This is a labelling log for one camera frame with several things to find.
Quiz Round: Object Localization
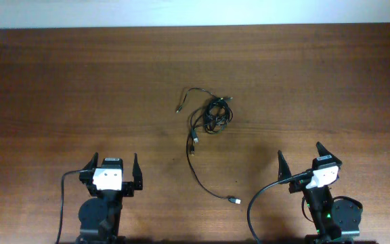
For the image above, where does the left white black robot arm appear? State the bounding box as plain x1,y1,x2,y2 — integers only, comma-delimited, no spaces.
75,153,143,244

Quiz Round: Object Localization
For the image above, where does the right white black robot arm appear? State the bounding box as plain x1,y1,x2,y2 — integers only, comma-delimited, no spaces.
278,142,363,244

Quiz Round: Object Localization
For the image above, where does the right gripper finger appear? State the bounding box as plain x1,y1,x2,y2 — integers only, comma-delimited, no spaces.
278,150,292,183
316,142,332,157

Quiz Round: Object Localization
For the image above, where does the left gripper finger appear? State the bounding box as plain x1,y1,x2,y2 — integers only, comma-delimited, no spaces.
83,152,99,170
132,153,143,183

